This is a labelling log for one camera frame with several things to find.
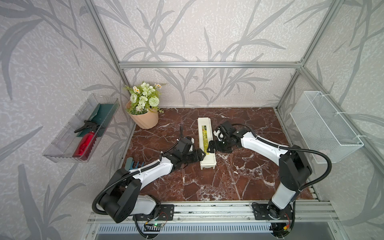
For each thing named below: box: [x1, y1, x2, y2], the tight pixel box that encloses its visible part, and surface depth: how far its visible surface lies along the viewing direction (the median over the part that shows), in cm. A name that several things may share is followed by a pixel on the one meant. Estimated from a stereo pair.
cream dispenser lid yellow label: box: [197, 117, 217, 170], surface depth 93 cm
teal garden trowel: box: [124, 157, 133, 171], surface depth 93 cm
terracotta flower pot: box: [125, 100, 159, 129], surface depth 98 cm
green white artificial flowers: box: [123, 82, 164, 115], surface depth 90 cm
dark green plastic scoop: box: [76, 103, 115, 138], surface depth 69 cm
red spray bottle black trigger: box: [73, 120, 100, 161], surface depth 61 cm
